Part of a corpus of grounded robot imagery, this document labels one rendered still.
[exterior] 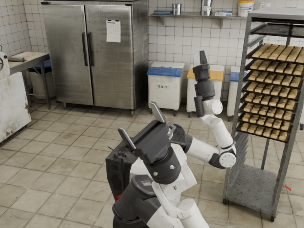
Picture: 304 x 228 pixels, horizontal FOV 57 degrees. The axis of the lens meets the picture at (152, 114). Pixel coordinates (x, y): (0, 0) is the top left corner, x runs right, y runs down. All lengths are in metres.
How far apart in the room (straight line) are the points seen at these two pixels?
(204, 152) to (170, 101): 3.24
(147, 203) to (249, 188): 2.15
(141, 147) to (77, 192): 2.52
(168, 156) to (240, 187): 2.33
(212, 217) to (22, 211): 1.83
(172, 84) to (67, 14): 1.87
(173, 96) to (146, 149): 3.85
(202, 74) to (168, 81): 3.16
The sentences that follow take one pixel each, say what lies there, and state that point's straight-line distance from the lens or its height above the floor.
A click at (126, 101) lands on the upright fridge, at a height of 0.31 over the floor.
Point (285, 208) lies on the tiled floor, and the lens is 3.19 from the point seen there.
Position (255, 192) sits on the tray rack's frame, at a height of 0.15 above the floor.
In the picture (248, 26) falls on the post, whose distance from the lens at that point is 2.24.
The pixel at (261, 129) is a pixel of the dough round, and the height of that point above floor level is 0.88.
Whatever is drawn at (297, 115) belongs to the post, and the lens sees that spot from 2.34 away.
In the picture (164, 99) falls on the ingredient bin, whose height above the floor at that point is 0.30.
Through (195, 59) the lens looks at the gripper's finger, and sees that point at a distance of 1.39.
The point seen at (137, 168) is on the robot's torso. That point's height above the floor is 1.36.
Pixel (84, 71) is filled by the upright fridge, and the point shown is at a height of 0.75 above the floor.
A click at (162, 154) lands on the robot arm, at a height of 1.61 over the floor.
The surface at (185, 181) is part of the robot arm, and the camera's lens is 0.81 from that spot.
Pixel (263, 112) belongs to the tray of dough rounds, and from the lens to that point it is 2.44.
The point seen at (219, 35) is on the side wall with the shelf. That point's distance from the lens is 4.85.
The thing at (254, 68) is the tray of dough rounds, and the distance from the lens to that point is 2.33.
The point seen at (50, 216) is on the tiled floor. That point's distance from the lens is 2.99.
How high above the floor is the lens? 2.01
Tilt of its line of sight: 25 degrees down
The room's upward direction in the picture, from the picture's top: straight up
